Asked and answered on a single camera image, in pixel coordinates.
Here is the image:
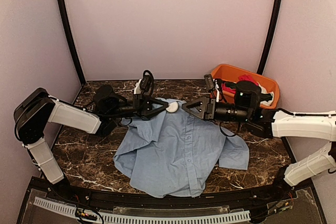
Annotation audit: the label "right black frame post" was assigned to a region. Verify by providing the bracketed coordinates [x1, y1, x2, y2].
[257, 0, 282, 75]

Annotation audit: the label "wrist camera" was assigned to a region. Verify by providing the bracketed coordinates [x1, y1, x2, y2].
[133, 70, 154, 95]
[204, 74, 227, 103]

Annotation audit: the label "white slotted cable duct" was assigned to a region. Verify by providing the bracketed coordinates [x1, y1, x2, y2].
[33, 197, 251, 224]

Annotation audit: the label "black front rail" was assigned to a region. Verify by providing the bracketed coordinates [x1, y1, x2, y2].
[28, 176, 314, 217]

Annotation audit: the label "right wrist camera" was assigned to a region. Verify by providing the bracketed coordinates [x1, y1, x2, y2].
[204, 74, 227, 103]

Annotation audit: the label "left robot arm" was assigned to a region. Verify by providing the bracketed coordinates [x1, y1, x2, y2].
[14, 85, 170, 201]

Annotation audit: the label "light blue button shirt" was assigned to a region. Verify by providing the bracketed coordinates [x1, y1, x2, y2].
[113, 109, 249, 198]

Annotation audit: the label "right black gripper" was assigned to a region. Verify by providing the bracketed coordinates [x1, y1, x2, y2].
[182, 95, 251, 123]

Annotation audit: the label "red and white clothes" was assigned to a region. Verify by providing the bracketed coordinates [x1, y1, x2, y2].
[222, 74, 274, 106]

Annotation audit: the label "black frame post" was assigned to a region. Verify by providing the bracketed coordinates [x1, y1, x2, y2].
[57, 0, 86, 86]
[257, 0, 282, 75]

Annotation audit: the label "orange plastic basin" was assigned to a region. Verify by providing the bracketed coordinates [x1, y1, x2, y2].
[211, 64, 280, 109]

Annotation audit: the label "left black frame post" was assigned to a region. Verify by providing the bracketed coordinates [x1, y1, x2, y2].
[57, 0, 86, 86]

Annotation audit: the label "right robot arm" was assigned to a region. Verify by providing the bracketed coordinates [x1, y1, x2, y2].
[182, 81, 335, 200]

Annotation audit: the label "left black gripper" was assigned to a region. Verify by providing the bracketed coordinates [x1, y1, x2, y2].
[108, 93, 170, 120]

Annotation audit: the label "round white brooch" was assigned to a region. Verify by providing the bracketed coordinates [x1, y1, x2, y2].
[166, 102, 179, 113]

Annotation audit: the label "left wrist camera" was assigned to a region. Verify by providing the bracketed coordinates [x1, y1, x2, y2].
[133, 70, 154, 95]

